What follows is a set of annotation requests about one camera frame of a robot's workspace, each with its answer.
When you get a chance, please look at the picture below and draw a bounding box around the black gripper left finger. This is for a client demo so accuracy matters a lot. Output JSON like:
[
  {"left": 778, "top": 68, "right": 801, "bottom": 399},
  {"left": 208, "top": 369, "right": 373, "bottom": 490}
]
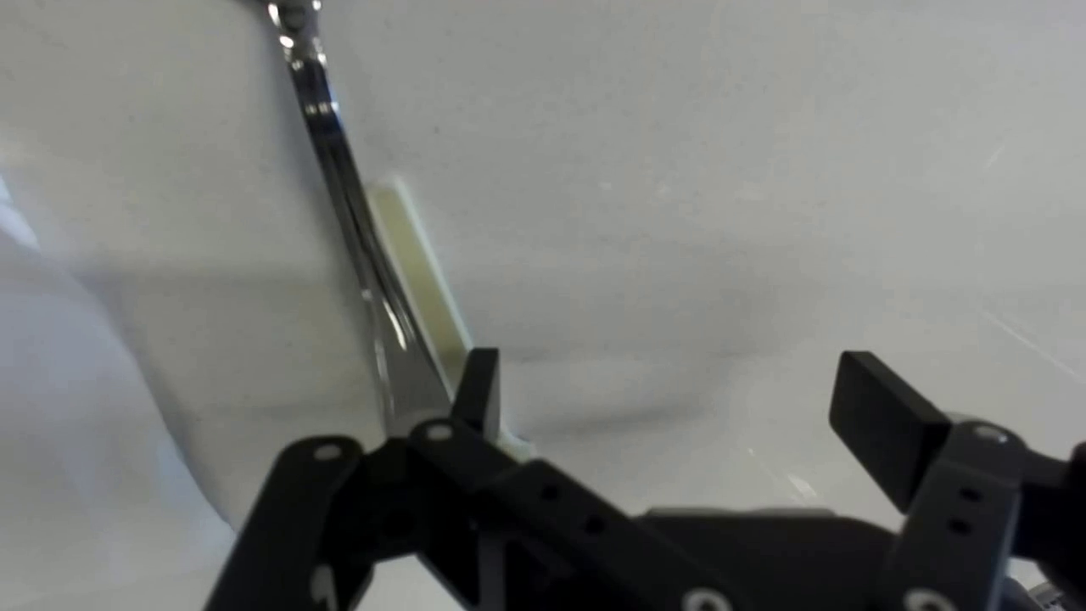
[{"left": 201, "top": 345, "right": 725, "bottom": 611}]

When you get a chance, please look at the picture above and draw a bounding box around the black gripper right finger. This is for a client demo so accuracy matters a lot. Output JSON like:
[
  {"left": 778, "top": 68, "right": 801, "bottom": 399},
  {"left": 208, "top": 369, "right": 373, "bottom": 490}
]
[{"left": 829, "top": 349, "right": 1086, "bottom": 611}]

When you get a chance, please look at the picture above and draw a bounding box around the cream plastic knife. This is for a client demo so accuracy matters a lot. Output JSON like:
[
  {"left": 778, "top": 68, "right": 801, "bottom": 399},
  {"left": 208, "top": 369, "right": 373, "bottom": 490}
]
[{"left": 365, "top": 176, "right": 537, "bottom": 457}]

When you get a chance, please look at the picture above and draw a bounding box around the metal spoon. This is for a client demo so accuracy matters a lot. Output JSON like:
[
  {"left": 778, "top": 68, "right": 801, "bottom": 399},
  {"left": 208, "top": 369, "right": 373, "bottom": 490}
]
[{"left": 255, "top": 0, "right": 459, "bottom": 443}]

